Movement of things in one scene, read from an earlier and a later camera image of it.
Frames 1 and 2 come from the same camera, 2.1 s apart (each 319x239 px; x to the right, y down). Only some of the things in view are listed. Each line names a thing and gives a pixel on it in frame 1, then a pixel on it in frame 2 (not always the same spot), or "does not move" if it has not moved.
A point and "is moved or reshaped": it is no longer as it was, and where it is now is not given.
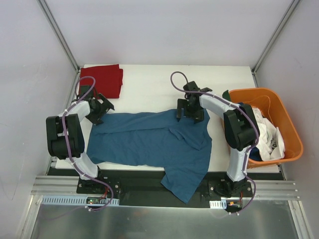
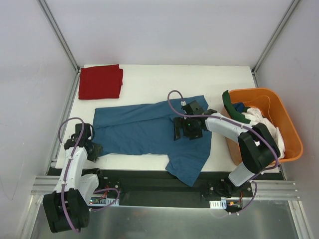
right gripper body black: [189, 111] → [178, 128]
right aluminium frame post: [266, 50] does not move
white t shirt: [270, 144] does not move
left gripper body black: [101, 109] → [95, 151]
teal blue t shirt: [160, 139] is moved or reshaped
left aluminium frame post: [51, 20] does not move
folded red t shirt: [108, 79] does not move
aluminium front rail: [66, 185] does not move
